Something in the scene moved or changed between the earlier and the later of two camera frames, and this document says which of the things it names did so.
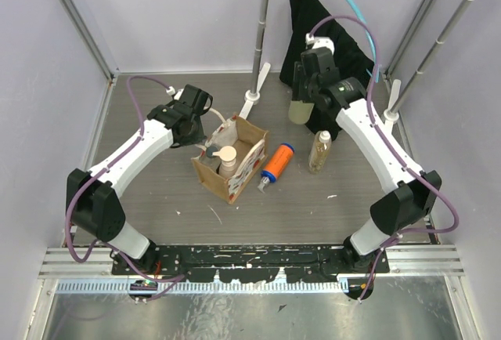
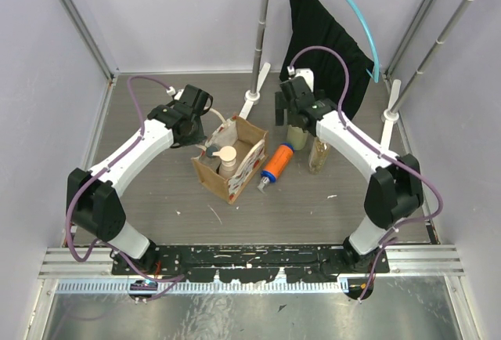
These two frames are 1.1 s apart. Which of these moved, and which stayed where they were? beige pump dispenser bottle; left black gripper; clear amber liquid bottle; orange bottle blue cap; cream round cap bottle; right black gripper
Moved: right black gripper; cream round cap bottle
Stayed: beige pump dispenser bottle; left black gripper; orange bottle blue cap; clear amber liquid bottle
